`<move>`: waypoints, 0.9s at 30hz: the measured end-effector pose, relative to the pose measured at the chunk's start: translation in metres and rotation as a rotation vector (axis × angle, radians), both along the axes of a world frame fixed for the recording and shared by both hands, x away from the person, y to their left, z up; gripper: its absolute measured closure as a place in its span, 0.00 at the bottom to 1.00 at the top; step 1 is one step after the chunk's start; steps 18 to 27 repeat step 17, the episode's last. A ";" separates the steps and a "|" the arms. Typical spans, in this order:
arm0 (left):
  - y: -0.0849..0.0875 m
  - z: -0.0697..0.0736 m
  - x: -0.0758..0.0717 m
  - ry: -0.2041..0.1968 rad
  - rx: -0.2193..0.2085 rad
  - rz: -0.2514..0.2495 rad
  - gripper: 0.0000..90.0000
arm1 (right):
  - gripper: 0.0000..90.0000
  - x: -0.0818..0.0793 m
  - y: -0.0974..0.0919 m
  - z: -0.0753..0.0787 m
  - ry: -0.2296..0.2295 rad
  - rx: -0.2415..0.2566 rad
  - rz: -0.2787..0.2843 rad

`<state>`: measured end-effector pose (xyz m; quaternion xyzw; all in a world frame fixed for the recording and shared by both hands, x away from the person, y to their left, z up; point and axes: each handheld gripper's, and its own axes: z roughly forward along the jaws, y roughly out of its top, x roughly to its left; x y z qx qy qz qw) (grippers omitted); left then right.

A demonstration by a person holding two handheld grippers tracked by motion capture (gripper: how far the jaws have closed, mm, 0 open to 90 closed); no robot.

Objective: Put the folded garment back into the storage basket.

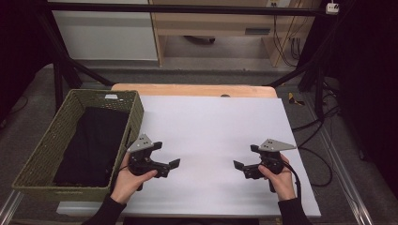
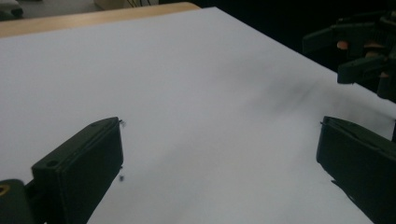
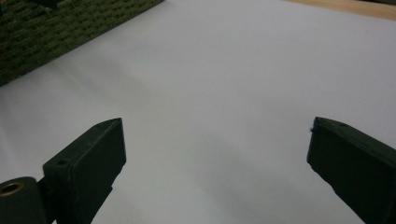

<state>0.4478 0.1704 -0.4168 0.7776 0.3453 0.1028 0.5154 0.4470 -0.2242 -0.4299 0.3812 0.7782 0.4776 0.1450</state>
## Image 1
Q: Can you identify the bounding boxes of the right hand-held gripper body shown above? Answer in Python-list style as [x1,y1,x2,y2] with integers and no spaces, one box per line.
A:
[258,138,298,175]

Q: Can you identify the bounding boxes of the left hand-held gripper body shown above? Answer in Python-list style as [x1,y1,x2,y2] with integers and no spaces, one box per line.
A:
[126,133,159,176]

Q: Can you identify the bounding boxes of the dark knit vest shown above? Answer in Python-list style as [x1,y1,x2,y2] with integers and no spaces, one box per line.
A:
[53,106,130,188]

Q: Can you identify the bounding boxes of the green woven basket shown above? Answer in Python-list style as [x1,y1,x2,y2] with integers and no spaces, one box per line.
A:
[11,89,145,203]

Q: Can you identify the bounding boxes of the person's left hand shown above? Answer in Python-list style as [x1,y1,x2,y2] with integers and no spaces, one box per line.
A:
[110,151,159,205]

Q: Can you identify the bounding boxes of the person's right hand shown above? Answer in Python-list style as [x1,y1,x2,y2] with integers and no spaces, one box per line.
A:
[257,154,298,203]

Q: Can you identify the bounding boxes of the white foam board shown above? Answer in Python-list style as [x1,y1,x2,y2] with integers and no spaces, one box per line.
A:
[55,95,322,218]

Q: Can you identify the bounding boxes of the yellow and black tape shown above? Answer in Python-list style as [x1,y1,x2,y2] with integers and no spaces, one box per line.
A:
[287,92,306,107]

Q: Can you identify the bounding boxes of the white cabinet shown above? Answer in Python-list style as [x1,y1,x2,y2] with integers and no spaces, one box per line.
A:
[46,0,159,62]

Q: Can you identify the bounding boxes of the black curtain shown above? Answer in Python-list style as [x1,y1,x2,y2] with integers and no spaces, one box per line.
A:
[328,0,398,201]
[0,0,54,123]

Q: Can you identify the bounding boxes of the light wooden desk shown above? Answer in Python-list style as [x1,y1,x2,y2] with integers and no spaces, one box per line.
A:
[148,0,323,68]

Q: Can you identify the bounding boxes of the white power adapter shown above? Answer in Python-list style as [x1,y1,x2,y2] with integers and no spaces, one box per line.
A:
[325,2,341,16]

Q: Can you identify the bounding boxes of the left hand-held gripper cable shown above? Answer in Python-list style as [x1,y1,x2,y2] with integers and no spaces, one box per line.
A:
[115,137,140,176]

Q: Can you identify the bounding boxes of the hand-held gripper cable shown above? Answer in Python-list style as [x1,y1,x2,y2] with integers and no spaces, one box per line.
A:
[115,137,140,176]
[283,160,303,201]

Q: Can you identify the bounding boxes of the right hand-held gripper cable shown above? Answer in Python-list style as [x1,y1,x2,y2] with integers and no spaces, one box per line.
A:
[283,160,303,201]

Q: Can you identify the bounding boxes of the black straight floor cable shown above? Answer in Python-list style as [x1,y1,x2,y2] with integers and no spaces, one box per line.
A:
[291,104,342,132]

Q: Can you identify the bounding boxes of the black looped floor cable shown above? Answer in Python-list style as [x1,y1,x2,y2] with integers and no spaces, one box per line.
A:
[297,144,334,188]

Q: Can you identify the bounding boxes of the aluminium rail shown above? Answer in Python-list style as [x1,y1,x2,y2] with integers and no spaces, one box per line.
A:
[318,125,375,225]
[0,190,24,225]

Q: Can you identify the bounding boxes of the black hanging cables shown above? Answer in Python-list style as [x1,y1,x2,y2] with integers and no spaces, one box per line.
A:
[271,14,302,68]

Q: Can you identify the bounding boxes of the black metal frame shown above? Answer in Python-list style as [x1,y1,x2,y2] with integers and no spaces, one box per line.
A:
[31,0,358,121]

